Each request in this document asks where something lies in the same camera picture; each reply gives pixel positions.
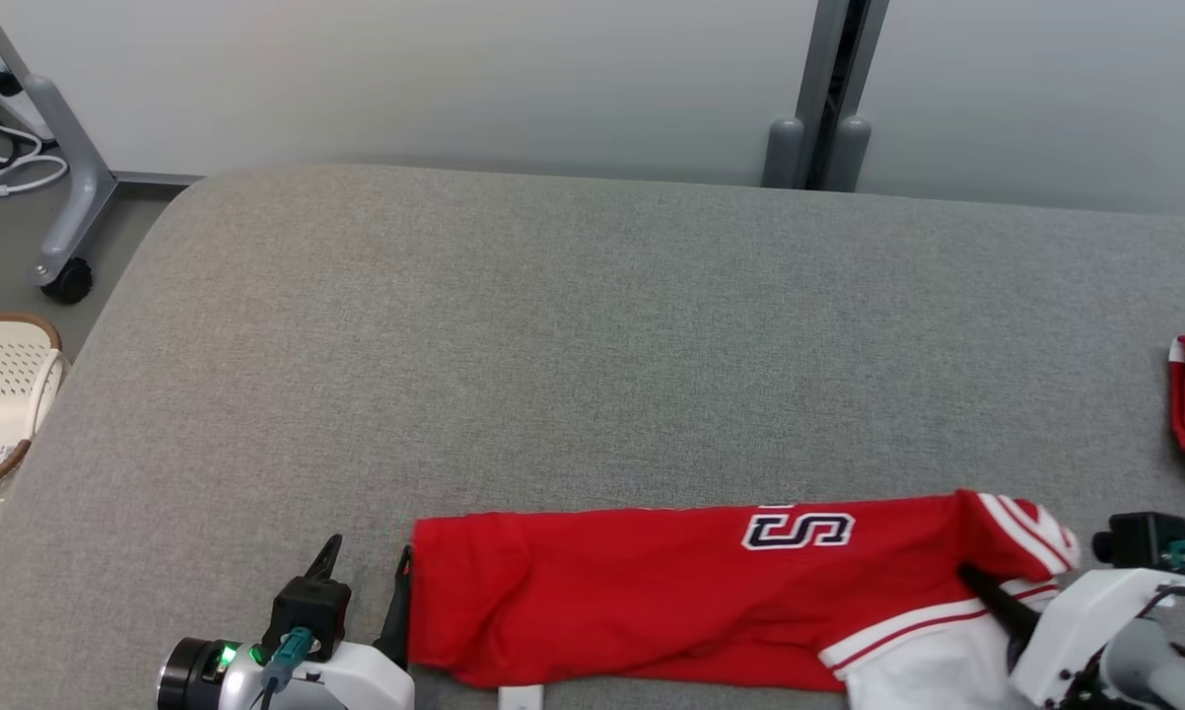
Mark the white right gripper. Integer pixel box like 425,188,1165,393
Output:
956,563,1185,710

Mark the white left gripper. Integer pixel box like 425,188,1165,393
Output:
286,533,417,710

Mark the red and white shirt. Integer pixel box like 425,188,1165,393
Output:
407,489,1082,710

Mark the cream perforated laundry basket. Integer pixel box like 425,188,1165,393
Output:
0,312,72,542

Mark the grey desk leg with caster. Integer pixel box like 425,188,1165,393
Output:
0,0,121,306

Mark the left camera cable teal connector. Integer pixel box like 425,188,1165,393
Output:
254,625,318,710

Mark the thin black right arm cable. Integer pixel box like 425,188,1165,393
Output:
1130,582,1185,620

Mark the grey partition post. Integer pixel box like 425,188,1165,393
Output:
761,0,890,194

